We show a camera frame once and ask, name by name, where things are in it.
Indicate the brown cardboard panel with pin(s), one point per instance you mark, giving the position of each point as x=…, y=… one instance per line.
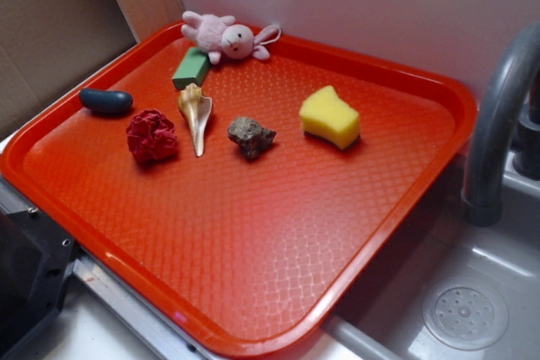
x=49, y=46

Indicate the red crumpled cloth ball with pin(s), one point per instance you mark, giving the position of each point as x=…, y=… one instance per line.
x=151, y=136

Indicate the red plastic tray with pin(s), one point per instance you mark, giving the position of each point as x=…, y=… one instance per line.
x=246, y=256

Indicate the green rectangular block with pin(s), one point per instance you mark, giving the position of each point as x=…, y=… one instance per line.
x=193, y=68

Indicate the beige spiral seashell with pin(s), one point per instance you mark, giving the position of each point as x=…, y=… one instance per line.
x=196, y=108

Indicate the brown rock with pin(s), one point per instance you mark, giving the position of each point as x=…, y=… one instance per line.
x=250, y=136

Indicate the black metal bracket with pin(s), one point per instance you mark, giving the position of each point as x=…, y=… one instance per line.
x=36, y=255

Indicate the grey toy faucet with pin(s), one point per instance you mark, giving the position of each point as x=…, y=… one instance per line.
x=509, y=111

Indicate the pink plush bunny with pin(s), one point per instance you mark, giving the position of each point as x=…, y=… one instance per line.
x=221, y=36

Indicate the yellow sponge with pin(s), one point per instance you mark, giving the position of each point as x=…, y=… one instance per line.
x=325, y=115

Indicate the grey toy sink basin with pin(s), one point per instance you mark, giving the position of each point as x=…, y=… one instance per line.
x=441, y=288

